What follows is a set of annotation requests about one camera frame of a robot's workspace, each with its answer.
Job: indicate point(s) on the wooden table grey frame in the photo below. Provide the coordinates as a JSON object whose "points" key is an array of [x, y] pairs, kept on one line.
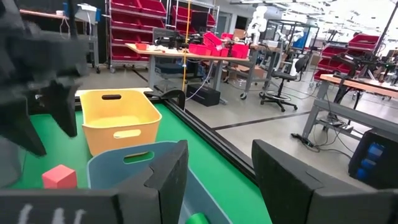
{"points": [[357, 82]]}

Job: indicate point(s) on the green cylinder foam block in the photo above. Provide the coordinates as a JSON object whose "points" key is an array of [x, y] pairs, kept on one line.
{"points": [[197, 219]]}

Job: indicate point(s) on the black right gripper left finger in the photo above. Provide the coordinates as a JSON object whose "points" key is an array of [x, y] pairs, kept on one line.
{"points": [[161, 193]]}

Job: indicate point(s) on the red bin shelf rack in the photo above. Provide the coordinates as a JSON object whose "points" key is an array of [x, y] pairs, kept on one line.
{"points": [[130, 21], [363, 40], [182, 15]]}

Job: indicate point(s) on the yellow plastic bin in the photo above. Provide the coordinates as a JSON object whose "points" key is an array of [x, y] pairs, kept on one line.
{"points": [[99, 141]]}

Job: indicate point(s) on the white humanoid robot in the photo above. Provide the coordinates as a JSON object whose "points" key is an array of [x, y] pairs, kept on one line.
{"points": [[258, 21]]}

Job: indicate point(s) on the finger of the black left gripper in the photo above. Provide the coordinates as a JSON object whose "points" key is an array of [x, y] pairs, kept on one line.
{"points": [[63, 105], [18, 124]]}

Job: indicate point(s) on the wooden work table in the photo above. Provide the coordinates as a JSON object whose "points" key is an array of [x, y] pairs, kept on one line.
{"points": [[174, 54]]}

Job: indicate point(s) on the blue-grey plastic bin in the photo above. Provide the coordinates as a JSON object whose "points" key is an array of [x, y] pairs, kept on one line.
{"points": [[105, 168]]}

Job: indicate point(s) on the black floor box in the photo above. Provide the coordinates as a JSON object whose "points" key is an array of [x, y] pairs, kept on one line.
{"points": [[202, 95]]}

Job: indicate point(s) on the transparent grey plastic bin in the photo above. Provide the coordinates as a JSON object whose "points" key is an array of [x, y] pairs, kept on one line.
{"points": [[11, 168]]}

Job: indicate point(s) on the black case blue parts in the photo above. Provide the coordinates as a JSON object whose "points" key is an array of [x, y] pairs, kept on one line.
{"points": [[363, 155]]}

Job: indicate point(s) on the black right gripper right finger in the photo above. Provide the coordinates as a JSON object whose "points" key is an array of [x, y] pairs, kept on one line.
{"points": [[280, 186]]}

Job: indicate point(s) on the black floor power strip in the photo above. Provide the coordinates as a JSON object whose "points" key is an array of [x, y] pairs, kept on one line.
{"points": [[303, 141]]}

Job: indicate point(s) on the white box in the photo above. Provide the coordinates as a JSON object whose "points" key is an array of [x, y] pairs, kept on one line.
{"points": [[85, 14]]}

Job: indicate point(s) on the black office chair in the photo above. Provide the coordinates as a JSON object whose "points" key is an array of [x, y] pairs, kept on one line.
{"points": [[284, 75]]}

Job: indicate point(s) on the red cube foam block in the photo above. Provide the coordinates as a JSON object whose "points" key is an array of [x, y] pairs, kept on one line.
{"points": [[59, 179]]}

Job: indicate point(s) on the red plastic storage bin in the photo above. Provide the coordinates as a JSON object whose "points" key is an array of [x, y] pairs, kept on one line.
{"points": [[199, 49], [212, 39], [240, 50]]}

